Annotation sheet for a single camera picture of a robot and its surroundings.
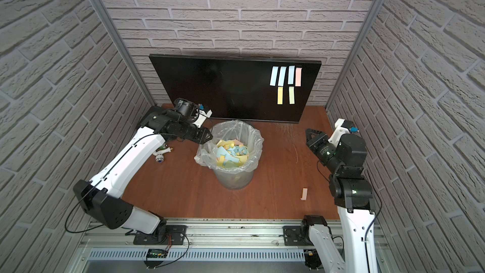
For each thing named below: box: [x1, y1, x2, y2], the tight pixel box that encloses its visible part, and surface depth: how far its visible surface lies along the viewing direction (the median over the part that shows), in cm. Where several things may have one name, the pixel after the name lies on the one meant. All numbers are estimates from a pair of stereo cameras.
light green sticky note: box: [288, 85, 295, 105], surface depth 74 cm
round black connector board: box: [303, 248, 323, 270], surface depth 72 cm
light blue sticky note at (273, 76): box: [269, 65, 280, 87], surface depth 67 cm
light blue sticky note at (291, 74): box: [287, 65, 296, 85], surface depth 67 cm
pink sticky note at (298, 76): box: [294, 67, 303, 87], surface depth 66 cm
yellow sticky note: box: [277, 86, 284, 105], surface depth 74 cm
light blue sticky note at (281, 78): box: [277, 66, 287, 86], surface depth 67 cm
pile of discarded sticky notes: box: [215, 139, 249, 169], surface depth 84 cm
